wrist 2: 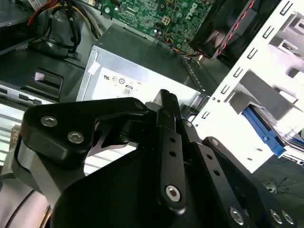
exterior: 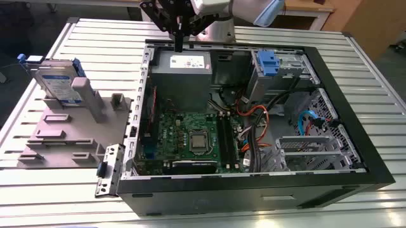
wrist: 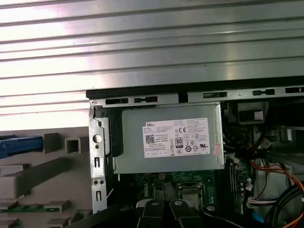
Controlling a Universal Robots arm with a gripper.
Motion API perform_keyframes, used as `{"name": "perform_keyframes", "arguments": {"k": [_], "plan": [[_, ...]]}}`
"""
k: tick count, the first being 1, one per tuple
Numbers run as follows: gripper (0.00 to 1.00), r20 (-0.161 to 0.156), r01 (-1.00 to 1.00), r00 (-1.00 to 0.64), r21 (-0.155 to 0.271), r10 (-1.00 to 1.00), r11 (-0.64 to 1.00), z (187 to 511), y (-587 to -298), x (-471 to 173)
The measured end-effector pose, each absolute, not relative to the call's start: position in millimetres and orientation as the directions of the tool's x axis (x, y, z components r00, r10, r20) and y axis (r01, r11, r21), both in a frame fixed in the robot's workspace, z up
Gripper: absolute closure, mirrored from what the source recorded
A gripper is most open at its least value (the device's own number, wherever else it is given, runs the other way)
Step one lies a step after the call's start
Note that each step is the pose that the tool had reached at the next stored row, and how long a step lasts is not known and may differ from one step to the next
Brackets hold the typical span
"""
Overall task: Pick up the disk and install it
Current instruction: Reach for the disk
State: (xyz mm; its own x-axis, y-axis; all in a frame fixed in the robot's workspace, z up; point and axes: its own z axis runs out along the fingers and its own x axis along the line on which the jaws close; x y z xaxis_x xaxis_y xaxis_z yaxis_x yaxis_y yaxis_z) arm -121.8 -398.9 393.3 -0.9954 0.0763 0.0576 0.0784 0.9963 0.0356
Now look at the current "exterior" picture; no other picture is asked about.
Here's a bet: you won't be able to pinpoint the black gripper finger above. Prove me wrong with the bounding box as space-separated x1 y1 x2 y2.
140 0 179 53
177 16 208 53

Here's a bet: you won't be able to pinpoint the hard disk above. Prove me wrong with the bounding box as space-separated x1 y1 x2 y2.
17 54 88 106

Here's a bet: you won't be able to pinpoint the red wire black connector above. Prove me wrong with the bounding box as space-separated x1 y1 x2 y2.
312 116 342 130

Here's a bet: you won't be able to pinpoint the metal disk bay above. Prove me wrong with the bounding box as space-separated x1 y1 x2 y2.
275 135 362 171

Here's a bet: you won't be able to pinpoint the blue drive latch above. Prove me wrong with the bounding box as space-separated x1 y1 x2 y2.
258 51 280 76

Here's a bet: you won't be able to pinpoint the grey power supply unit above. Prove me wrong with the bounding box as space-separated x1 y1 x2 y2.
148 50 212 114

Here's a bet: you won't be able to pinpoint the metal optical drive cage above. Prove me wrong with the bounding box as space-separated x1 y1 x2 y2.
247 48 319 103

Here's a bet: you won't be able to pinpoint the green motherboard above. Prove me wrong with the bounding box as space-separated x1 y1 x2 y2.
139 113 251 175

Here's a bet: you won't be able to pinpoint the black RAM slot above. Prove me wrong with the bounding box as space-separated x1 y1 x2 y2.
226 111 240 169
216 111 232 169

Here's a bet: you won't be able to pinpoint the silver CPU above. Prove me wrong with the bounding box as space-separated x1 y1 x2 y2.
191 135 207 150

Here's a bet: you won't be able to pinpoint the grey parts rack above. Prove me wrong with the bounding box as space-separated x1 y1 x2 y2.
17 78 133 170

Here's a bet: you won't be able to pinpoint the CPU socket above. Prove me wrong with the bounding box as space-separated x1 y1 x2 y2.
188 129 211 156

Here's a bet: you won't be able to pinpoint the brown wooden cabinet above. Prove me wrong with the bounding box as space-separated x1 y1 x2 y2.
323 0 406 60

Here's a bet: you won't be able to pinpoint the black graphics card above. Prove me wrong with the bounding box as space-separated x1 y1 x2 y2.
163 159 219 175

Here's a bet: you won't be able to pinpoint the black open PC case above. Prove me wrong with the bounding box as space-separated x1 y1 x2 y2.
116 39 396 217

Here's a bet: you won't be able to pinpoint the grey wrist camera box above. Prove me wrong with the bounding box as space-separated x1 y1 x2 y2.
189 0 231 15

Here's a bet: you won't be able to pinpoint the yellow black power wires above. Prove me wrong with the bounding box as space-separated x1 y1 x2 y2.
207 98 238 114

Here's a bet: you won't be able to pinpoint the wooden desk white frame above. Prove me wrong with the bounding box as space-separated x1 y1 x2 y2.
139 0 336 30

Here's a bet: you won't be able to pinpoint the orange wire bundle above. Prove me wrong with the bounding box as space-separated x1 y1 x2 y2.
236 104 274 152

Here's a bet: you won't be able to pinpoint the blue flat wire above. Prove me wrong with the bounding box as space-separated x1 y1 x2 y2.
298 110 320 138

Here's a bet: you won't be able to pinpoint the black cable bundle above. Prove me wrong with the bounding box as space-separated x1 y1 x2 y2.
248 86 319 173

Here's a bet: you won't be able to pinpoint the small blue bracket latch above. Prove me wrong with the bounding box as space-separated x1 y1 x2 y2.
96 162 108 178

